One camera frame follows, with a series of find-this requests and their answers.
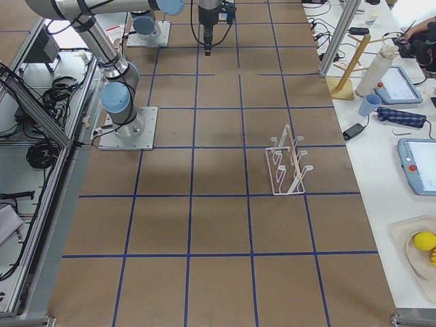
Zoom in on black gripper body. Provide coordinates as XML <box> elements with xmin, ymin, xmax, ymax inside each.
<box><xmin>198</xmin><ymin>0</ymin><xmax>236</xmax><ymax>37</ymax></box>

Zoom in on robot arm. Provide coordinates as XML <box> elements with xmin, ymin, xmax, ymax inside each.
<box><xmin>130</xmin><ymin>10</ymin><xmax>161</xmax><ymax>41</ymax></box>
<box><xmin>27</xmin><ymin>1</ymin><xmax>185</xmax><ymax>141</ymax></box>

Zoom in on light blue cup on desk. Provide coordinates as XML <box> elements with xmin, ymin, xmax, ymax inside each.
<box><xmin>358</xmin><ymin>94</ymin><xmax>382</xmax><ymax>116</ymax></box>

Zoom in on wooden mug tree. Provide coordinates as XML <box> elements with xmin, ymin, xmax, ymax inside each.
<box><xmin>326</xmin><ymin>33</ymin><xmax>386</xmax><ymax>101</ymax></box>

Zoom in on white bottle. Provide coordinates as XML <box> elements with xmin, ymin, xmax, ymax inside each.
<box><xmin>355</xmin><ymin>45</ymin><xmax>399</xmax><ymax>97</ymax></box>

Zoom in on black power adapter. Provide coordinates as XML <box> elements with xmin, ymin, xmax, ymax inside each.
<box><xmin>342</xmin><ymin>123</ymin><xmax>366</xmax><ymax>141</ymax></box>

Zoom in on teach pendant far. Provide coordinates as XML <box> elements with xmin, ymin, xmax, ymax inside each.
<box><xmin>374</xmin><ymin>66</ymin><xmax>423</xmax><ymax>104</ymax></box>

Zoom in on teach pendant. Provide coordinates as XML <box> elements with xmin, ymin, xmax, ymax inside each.
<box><xmin>397</xmin><ymin>138</ymin><xmax>435</xmax><ymax>196</ymax></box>
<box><xmin>374</xmin><ymin>66</ymin><xmax>423</xmax><ymax>104</ymax></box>

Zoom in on blue plaid umbrella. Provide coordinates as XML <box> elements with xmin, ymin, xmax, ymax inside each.
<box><xmin>376</xmin><ymin>106</ymin><xmax>426</xmax><ymax>129</ymax></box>

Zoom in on teach pendant near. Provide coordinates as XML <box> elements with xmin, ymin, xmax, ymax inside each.
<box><xmin>397</xmin><ymin>138</ymin><xmax>435</xmax><ymax>196</ymax></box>

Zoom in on beige tray on desk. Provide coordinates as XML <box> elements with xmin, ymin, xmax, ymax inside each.
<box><xmin>390</xmin><ymin>215</ymin><xmax>435</xmax><ymax>304</ymax></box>

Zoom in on yellow lemon toy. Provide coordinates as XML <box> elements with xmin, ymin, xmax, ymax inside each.
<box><xmin>413</xmin><ymin>231</ymin><xmax>436</xmax><ymax>251</ymax></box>

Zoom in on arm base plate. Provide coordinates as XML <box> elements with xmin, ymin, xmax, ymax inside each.
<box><xmin>127</xmin><ymin>21</ymin><xmax>171</xmax><ymax>48</ymax></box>
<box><xmin>99</xmin><ymin>107</ymin><xmax>158</xmax><ymax>151</ymax></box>

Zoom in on white wire cup rack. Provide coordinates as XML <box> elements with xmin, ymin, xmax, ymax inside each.
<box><xmin>265</xmin><ymin>124</ymin><xmax>313</xmax><ymax>196</ymax></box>

